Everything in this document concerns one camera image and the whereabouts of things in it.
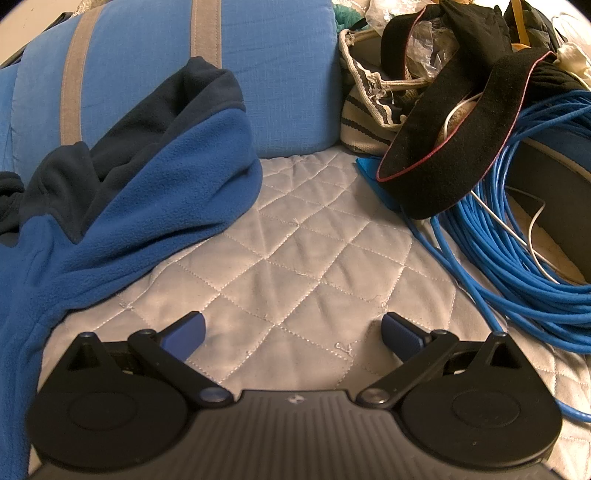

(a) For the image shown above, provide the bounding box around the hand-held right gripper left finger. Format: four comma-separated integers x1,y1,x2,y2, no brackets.
64,311,233,409

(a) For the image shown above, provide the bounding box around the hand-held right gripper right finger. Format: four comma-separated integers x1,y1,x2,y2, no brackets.
356,312,526,409

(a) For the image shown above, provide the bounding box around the blue and navy fleece jacket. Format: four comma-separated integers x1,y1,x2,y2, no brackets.
0,56,264,467

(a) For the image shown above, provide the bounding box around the bright blue flat sheet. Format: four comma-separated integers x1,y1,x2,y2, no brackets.
355,157,399,209

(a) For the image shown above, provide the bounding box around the black fleece cloth red trim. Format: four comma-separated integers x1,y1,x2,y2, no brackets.
376,0,561,220

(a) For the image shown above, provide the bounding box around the striped woven bag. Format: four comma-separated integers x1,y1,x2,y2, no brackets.
339,28,444,155

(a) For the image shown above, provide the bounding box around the blue pillow with grey stripes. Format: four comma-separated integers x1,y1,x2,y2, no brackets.
0,69,19,174
11,0,345,160

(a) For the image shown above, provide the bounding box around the crumpled clear plastic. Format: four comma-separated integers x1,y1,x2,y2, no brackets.
367,0,462,79

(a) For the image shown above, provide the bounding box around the cream cloth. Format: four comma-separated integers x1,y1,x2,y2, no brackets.
556,44,591,89

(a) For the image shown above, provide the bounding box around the teal cloth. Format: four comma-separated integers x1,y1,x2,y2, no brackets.
335,0,370,29

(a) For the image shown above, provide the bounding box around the large clear plastic bag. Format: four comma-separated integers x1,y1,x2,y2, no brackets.
554,13,591,47

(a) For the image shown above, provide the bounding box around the coiled blue cable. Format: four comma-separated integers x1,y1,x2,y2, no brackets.
402,90,591,423

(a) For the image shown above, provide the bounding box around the thin white cable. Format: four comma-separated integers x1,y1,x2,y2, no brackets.
526,194,568,282

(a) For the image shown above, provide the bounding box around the black backpack with tan strap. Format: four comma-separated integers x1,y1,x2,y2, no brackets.
503,0,573,61

